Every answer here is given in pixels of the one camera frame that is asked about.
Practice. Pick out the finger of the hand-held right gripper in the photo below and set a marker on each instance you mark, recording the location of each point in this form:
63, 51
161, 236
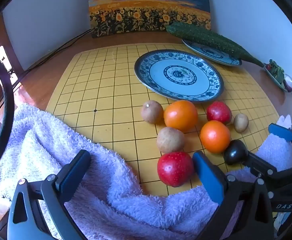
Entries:
281, 130
261, 165

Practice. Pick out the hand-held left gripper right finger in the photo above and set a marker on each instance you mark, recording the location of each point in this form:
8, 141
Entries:
208, 177

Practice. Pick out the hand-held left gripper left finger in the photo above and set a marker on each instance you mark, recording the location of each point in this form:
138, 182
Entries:
73, 176

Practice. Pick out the dark purple plum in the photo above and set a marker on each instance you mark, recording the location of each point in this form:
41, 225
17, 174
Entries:
234, 152

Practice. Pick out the red apple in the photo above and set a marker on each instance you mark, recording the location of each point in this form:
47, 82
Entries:
218, 112
174, 168

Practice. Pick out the orange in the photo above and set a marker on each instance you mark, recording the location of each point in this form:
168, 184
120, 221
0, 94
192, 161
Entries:
215, 136
180, 115

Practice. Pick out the large blue patterned plate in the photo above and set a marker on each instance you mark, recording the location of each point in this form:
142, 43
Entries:
178, 75

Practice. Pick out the small dish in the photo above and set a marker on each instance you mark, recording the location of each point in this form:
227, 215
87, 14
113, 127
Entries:
279, 84

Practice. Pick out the purple onion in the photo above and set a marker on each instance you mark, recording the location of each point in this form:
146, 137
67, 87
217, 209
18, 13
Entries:
289, 82

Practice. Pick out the green leafy vegetable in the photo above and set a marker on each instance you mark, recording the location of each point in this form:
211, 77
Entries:
276, 70

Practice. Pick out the yellow grid board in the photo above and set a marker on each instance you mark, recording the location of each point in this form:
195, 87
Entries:
106, 100

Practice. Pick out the small blue patterned plate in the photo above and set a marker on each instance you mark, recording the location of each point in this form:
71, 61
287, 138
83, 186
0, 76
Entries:
211, 53

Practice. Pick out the green cucumber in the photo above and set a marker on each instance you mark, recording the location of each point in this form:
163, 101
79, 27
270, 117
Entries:
211, 40
183, 24

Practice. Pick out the white power socket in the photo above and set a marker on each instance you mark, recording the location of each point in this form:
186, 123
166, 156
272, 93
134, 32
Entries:
3, 60

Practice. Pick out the sunflower field painting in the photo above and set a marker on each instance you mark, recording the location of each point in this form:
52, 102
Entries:
148, 7

